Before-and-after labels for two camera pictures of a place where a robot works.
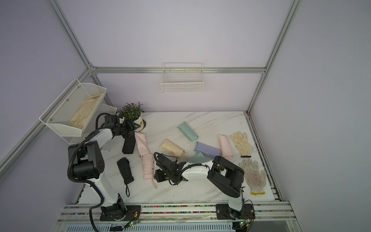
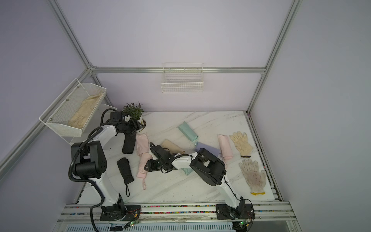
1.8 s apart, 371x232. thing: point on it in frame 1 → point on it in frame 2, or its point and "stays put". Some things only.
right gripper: (160, 177) → (152, 166)
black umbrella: (124, 166) stays put
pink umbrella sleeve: (143, 147) stays put
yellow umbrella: (171, 147) stays put
